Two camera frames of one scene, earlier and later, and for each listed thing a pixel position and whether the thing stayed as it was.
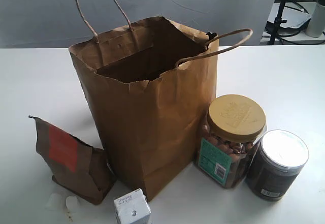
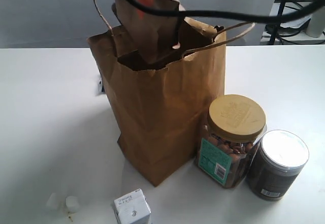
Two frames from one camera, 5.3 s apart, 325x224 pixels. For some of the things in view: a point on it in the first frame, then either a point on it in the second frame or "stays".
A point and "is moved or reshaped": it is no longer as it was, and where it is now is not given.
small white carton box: (133, 208) stays
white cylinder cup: (316, 27) stays
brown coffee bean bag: (80, 170) -> (157, 34)
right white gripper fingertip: (72, 204) stays
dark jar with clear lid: (278, 160) stays
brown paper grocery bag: (152, 87) is moved or reshaped
